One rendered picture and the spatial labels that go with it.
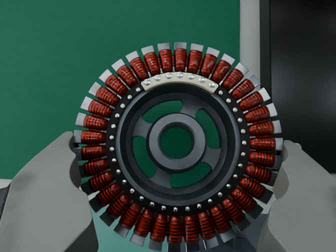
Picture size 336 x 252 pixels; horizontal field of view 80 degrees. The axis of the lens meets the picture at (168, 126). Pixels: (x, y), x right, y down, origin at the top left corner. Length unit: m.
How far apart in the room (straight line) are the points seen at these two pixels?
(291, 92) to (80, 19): 0.21
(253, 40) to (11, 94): 0.24
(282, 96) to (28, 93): 0.23
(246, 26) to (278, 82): 0.07
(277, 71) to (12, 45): 0.25
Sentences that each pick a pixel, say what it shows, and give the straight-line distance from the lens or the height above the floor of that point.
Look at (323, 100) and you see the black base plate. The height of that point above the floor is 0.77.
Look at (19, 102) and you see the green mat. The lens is 0.24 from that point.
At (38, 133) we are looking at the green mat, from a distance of 0.23.
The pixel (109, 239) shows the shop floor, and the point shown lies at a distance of 1.05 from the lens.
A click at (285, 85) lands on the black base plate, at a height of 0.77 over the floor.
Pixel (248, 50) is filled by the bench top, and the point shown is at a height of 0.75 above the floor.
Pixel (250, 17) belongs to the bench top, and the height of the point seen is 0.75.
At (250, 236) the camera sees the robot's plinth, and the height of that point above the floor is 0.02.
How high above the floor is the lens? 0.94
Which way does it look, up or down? 83 degrees down
